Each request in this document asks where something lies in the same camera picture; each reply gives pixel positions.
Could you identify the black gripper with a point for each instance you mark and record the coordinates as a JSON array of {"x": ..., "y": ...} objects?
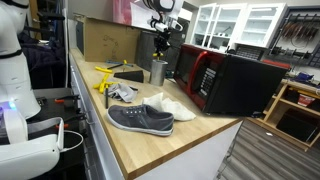
[{"x": 162, "y": 37}]

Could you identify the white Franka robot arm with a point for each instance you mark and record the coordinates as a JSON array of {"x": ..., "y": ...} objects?
[{"x": 13, "y": 73}]

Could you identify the silver cylindrical tin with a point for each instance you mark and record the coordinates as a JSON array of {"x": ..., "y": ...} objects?
[{"x": 158, "y": 74}]

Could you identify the blue object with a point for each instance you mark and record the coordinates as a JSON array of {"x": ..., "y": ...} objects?
[{"x": 305, "y": 77}]

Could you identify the dark grey mesh panel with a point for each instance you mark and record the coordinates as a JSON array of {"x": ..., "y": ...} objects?
[{"x": 146, "y": 46}]

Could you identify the black wedge hex key stand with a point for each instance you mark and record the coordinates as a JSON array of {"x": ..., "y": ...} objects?
[{"x": 133, "y": 76}]

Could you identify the blue hand tool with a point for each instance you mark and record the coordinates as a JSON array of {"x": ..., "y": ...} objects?
[{"x": 116, "y": 62}]

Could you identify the large cardboard box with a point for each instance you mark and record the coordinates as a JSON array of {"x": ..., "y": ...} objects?
[{"x": 110, "y": 43}]

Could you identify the pink sheet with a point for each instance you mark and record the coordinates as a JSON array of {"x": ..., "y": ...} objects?
[{"x": 121, "y": 13}]

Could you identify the grey cloth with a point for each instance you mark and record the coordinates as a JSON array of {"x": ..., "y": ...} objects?
[{"x": 124, "y": 92}]

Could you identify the white cloth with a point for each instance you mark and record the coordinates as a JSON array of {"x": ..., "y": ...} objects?
[{"x": 173, "y": 108}]

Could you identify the grey canvas sneaker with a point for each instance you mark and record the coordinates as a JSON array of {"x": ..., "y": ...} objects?
[{"x": 143, "y": 119}]

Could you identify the red and black microwave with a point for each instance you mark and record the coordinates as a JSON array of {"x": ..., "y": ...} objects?
[{"x": 240, "y": 86}]

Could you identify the black perforated tray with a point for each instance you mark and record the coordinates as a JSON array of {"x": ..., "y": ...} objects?
[{"x": 250, "y": 52}]

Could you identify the white glass-door cabinet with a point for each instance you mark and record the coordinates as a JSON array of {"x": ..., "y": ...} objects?
[{"x": 260, "y": 23}]

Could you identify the black clamp with orange tip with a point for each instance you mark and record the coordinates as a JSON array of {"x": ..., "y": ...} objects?
[
  {"x": 66, "y": 98},
  {"x": 75, "y": 118}
]

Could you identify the dark fabric chair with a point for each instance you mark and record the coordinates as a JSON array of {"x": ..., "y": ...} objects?
[{"x": 43, "y": 60}]

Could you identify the wooden shelf unit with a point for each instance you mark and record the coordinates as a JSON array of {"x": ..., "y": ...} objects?
[{"x": 278, "y": 100}]

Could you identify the red and white box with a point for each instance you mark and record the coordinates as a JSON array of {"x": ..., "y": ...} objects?
[{"x": 306, "y": 100}]

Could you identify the black bin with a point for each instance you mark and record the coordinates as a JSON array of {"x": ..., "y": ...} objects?
[{"x": 296, "y": 125}]

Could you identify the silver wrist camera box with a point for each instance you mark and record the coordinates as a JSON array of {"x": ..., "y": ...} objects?
[{"x": 159, "y": 26}]

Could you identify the black pegboard base plate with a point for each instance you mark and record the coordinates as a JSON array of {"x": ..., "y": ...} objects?
[{"x": 50, "y": 111}]

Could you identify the black wall tool rack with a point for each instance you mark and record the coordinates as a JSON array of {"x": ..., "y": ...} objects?
[{"x": 300, "y": 33}]

